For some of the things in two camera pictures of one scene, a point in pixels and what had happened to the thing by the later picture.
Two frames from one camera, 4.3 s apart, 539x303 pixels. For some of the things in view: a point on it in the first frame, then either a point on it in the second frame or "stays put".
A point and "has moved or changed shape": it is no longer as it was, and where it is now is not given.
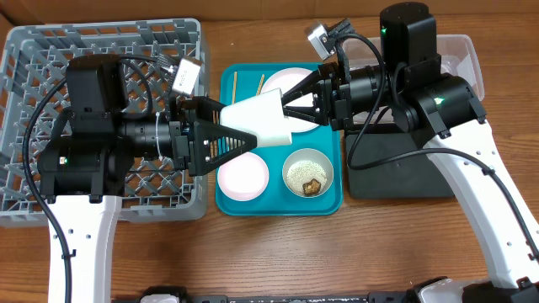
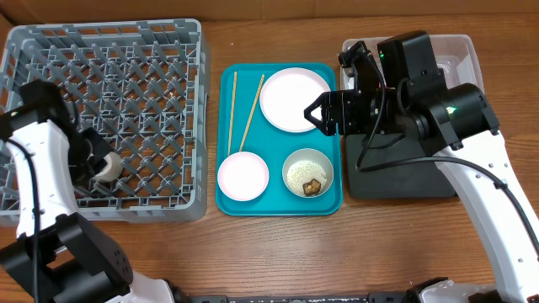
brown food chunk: (312, 188) stays put
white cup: (263, 116) has moved or changed shape
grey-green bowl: (305, 165) stays put
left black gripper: (189, 138) -> (82, 174)
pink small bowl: (244, 178) stays put
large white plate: (285, 79) stays put
